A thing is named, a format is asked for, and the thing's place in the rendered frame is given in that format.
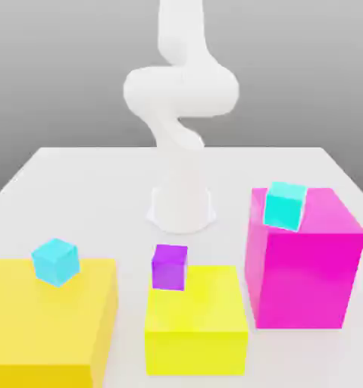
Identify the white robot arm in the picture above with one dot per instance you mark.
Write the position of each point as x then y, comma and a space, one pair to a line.
181, 91

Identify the small purple cube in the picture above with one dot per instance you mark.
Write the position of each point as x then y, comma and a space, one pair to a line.
169, 268

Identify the small turquoise cube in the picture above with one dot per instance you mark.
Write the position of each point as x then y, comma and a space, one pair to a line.
283, 209

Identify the small sky blue cube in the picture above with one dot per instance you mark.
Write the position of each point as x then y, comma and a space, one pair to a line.
56, 262

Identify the large lemon yellow box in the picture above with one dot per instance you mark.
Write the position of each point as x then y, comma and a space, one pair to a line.
199, 324

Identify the large magenta box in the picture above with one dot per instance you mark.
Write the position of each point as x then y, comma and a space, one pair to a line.
305, 272

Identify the large golden yellow box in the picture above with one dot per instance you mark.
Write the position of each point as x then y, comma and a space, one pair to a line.
44, 321

